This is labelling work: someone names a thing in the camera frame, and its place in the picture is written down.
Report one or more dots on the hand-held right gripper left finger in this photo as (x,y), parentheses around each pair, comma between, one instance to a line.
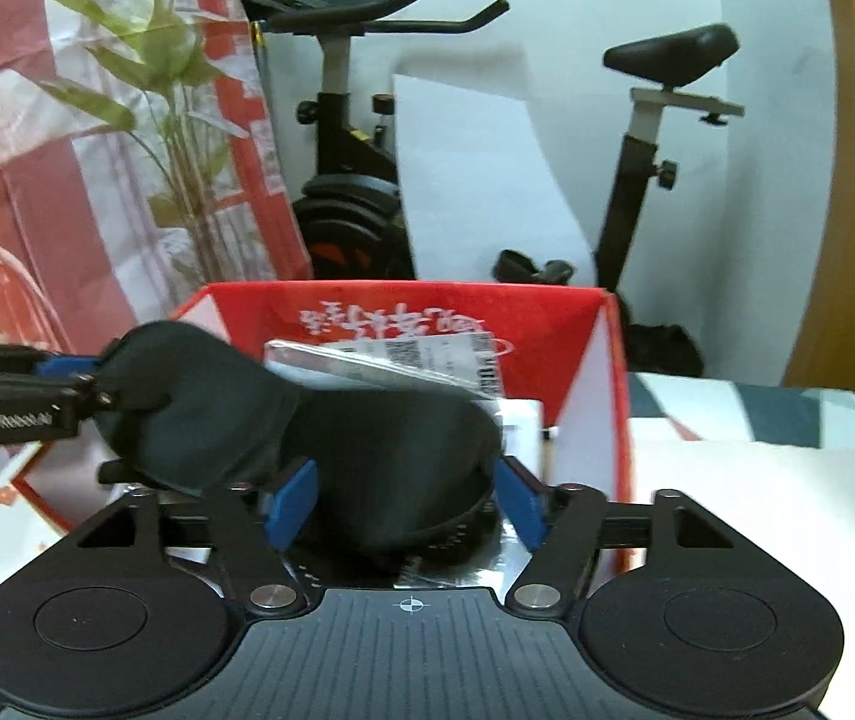
(291,502)

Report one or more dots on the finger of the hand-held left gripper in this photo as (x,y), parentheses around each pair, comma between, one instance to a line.
(67,366)
(37,391)

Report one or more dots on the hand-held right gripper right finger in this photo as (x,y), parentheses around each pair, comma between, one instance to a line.
(521,502)

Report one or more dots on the black eye mask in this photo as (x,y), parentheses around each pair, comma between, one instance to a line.
(367,450)

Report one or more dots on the red strawberry print box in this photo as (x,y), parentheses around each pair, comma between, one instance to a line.
(427,315)

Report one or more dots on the plant print curtain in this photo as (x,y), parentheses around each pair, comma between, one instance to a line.
(7,127)

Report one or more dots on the printed blanket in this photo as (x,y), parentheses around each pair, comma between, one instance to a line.
(772,465)

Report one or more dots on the white board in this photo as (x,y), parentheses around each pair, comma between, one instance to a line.
(472,180)

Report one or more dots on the black exercise bike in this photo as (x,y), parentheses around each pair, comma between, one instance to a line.
(337,165)

